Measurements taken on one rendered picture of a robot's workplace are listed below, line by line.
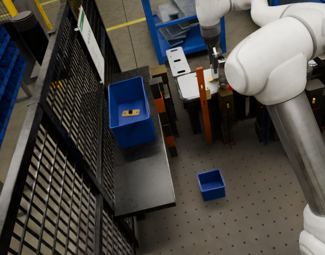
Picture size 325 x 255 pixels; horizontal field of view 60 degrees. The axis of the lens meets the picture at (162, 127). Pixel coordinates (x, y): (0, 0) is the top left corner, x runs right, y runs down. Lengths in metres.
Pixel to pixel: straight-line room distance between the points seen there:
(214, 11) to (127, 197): 0.81
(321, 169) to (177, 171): 0.80
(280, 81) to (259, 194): 0.77
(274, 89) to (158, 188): 0.55
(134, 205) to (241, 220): 0.51
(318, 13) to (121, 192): 0.83
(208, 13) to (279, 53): 0.60
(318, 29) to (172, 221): 0.96
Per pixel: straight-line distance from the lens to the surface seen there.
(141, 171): 1.12
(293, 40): 0.74
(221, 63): 1.24
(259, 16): 0.99
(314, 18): 0.80
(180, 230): 1.33
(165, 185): 1.06
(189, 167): 1.49
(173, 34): 3.52
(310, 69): 1.37
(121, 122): 1.34
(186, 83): 1.50
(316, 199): 0.92
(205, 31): 1.31
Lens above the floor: 1.90
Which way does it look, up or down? 44 degrees down
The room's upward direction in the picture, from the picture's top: 17 degrees counter-clockwise
